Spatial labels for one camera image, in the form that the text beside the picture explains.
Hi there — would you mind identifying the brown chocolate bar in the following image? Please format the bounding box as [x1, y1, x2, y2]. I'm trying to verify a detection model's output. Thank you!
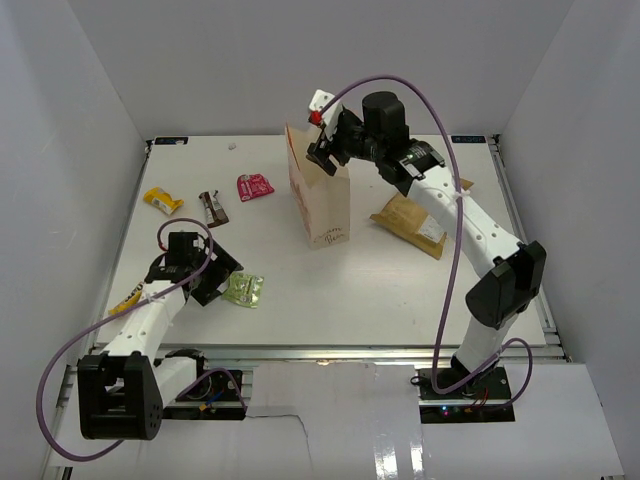
[199, 190, 229, 228]

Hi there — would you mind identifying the blue table label left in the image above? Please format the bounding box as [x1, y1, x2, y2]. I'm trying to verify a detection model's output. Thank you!
[153, 136, 189, 146]

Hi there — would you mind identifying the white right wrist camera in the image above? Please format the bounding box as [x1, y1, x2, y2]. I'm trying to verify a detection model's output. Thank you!
[308, 89, 343, 137]

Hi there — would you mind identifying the beige paper bag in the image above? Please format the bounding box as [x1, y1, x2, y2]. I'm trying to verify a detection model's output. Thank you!
[285, 124, 351, 250]

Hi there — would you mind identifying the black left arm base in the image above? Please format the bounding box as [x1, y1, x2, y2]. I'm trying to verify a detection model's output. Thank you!
[163, 369, 246, 421]

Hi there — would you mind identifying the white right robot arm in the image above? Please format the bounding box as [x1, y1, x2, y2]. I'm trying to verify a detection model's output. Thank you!
[307, 90, 546, 399]

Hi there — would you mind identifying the blue table label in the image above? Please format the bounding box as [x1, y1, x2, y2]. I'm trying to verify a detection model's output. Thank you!
[451, 135, 487, 144]
[153, 136, 189, 146]

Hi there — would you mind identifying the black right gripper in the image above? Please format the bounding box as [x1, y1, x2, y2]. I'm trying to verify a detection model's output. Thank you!
[307, 110, 385, 177]

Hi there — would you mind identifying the blue table label right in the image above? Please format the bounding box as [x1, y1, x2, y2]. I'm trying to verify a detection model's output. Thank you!
[451, 135, 487, 144]

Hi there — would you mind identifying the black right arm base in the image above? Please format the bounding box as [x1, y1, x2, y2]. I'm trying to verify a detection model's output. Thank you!
[410, 367, 515, 425]

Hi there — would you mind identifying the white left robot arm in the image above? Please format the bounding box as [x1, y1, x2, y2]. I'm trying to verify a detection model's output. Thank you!
[78, 232, 243, 440]

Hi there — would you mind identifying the yellow snack packet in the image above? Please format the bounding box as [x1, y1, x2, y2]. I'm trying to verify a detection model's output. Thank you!
[143, 187, 184, 215]

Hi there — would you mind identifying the green snack packet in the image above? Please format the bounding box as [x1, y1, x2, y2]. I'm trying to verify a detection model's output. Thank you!
[222, 272, 264, 308]

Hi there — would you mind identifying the yellow candy bar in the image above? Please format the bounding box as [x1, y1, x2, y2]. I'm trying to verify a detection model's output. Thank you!
[108, 282, 145, 315]

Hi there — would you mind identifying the red snack packet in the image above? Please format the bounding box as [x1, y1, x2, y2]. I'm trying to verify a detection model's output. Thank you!
[236, 174, 275, 202]

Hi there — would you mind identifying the large brown snack bag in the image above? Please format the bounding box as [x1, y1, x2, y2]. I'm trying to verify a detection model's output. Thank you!
[370, 193, 447, 260]

